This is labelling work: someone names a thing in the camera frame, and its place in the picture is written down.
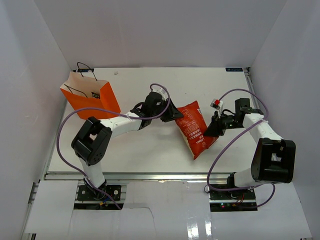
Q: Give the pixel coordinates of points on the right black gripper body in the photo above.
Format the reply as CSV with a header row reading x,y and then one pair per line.
x,y
229,122

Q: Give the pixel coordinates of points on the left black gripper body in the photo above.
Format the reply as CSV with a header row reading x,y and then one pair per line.
x,y
162,106

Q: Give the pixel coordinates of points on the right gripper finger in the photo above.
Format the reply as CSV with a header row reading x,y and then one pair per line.
x,y
213,130
215,119

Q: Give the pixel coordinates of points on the large red chip bag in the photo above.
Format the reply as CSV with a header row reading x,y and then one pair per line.
x,y
192,127

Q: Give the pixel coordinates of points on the purple brown snack wrapper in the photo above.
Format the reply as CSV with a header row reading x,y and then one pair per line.
x,y
95,95

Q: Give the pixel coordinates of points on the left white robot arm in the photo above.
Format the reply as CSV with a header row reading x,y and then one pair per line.
x,y
91,142

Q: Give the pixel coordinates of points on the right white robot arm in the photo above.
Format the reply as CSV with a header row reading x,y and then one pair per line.
x,y
274,157

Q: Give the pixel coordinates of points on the orange paper bag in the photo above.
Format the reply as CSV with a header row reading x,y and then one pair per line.
x,y
78,89

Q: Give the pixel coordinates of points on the blue label sticker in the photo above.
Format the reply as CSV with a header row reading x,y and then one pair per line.
x,y
234,69

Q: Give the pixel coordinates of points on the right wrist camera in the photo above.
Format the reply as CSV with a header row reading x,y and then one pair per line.
x,y
218,105

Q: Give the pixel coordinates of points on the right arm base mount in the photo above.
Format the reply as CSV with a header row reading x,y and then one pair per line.
x,y
231,201

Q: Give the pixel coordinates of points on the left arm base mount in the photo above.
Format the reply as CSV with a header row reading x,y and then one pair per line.
x,y
90,199

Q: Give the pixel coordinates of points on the aluminium table frame rail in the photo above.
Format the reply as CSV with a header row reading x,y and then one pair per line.
x,y
131,176

